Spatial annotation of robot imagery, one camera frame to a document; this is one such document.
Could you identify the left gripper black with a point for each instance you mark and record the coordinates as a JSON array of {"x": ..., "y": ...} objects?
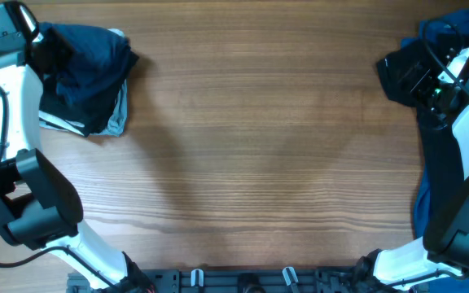
[{"x": 67, "y": 50}]

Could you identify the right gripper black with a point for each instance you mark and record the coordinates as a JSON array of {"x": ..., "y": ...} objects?
[{"x": 418, "y": 89}]

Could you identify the black t-shirt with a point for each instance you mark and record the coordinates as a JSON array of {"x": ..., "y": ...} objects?
[{"x": 395, "y": 64}]

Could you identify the blue denim shorts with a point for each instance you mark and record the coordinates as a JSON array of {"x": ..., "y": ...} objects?
[{"x": 100, "y": 59}]

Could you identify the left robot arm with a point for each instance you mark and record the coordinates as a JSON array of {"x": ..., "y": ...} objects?
[{"x": 39, "y": 206}]

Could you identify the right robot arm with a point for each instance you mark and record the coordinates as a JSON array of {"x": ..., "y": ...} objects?
[{"x": 437, "y": 260}]

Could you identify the blue polo shirt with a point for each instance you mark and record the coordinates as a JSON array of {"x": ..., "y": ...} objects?
[{"x": 450, "y": 24}]

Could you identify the folded black garment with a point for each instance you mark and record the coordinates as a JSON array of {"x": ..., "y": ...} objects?
[{"x": 106, "y": 113}]

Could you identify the right white rail clip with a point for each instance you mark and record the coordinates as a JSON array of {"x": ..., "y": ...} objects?
[{"x": 290, "y": 276}]

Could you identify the white rail clip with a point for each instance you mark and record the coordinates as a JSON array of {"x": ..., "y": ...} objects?
[
  {"x": 290, "y": 276},
  {"x": 197, "y": 278}
]

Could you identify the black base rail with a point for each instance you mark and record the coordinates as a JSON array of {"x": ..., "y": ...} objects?
[{"x": 319, "y": 280}]

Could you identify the left white rail clip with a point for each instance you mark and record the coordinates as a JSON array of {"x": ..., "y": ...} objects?
[{"x": 197, "y": 278}]

